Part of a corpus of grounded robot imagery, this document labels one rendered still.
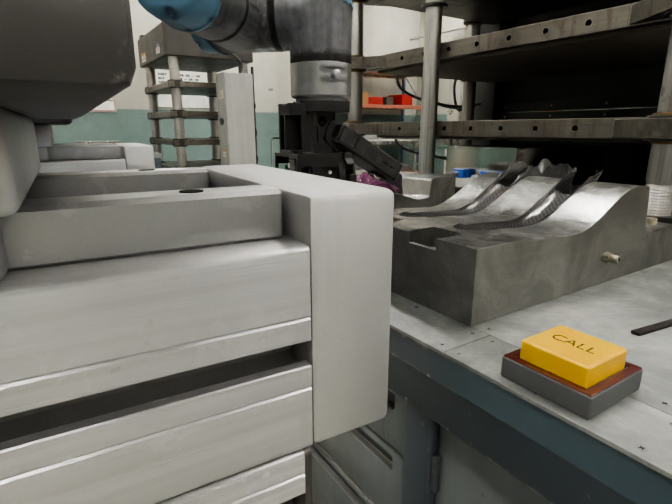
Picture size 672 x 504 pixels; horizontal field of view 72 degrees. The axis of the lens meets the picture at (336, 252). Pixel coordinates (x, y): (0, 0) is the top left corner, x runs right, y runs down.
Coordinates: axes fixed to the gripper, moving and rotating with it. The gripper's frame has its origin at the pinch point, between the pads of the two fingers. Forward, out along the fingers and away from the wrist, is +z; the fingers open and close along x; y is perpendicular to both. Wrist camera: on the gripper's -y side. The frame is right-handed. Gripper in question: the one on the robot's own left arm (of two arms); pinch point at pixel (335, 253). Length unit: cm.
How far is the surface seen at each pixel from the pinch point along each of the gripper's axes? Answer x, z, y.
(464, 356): 24.4, 4.6, -0.7
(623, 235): 17.4, -1.9, -37.7
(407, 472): 13.1, 27.7, -3.7
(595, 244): 17.9, -1.6, -30.3
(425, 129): -74, -16, -76
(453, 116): -630, -39, -603
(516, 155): -40, -9, -82
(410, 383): 12.9, 14.5, -3.7
